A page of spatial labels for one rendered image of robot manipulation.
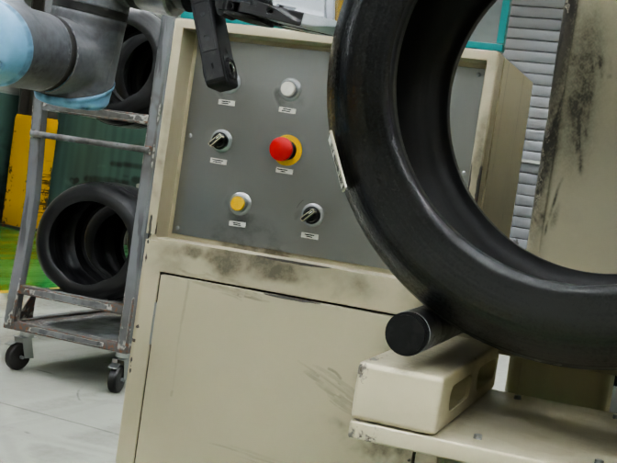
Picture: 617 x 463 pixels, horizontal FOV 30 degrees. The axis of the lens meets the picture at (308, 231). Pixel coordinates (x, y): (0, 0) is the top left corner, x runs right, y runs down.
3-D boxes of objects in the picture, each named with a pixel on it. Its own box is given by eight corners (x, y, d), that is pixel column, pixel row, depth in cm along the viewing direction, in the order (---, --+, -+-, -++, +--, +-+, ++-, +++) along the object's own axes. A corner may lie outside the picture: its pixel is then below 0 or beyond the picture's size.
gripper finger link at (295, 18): (299, 9, 125) (227, -6, 127) (296, 24, 125) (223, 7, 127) (313, 16, 129) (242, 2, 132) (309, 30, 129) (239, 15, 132)
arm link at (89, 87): (3, 93, 135) (24, -12, 134) (61, 101, 146) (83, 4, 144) (67, 111, 131) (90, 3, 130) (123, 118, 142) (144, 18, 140)
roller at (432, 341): (445, 311, 148) (467, 285, 147) (472, 334, 147) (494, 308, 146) (375, 336, 115) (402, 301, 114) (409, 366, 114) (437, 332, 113)
